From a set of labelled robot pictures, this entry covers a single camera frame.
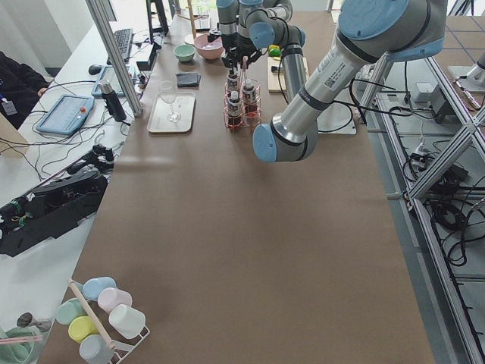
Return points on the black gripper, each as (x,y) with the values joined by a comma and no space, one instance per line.
(248,47)
(231,44)

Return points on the grey power box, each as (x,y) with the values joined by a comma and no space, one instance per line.
(433,97)

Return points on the seated person in black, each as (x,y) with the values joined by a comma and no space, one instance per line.
(21,89)

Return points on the cream serving tray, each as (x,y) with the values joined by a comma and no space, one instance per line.
(158,120)

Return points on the yellow cup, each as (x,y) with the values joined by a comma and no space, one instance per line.
(80,328)

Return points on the bamboo cutting board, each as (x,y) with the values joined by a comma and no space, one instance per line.
(276,82)

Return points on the pink cup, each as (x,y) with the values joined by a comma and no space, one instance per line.
(111,297)

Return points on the white cup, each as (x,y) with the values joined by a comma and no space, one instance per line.
(128,321)

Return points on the grey cup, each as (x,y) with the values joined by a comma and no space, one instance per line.
(94,350)

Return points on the clear wine glass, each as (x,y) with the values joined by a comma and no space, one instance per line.
(169,96)

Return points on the grey folded cloth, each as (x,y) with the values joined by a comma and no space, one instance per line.
(188,80)

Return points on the copper wire bottle basket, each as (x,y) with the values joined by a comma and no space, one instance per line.
(248,120)

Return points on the steel jigger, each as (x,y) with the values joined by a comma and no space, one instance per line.
(27,319)

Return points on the blue teach pendant far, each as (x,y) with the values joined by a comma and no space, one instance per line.
(107,73)

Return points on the pink bowl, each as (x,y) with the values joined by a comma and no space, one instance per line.
(208,50)

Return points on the green cup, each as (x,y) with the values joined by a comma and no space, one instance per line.
(68,311)

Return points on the black thermos bottle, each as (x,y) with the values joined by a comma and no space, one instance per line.
(112,101)

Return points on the black keyboard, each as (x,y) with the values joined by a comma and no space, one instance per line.
(124,39)

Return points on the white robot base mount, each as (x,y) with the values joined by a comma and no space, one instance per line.
(338,119)

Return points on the black computer mouse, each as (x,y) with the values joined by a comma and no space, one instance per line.
(95,69)

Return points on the blue cup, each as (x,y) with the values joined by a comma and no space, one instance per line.
(94,286)

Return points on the green bowl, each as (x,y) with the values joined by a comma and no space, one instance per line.
(184,52)

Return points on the blue teach pendant near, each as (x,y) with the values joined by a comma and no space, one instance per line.
(66,116)

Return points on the tea bottle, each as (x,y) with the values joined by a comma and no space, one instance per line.
(234,109)
(232,84)
(249,95)

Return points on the aluminium frame post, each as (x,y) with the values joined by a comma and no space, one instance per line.
(100,18)

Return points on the white cup rack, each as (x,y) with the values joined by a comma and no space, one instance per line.
(122,347)

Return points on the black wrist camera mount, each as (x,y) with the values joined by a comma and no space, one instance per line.
(213,35)

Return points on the blue teach pendant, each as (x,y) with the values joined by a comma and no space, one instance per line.
(107,73)
(66,116)

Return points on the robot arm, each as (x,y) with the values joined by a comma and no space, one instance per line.
(248,27)
(400,30)

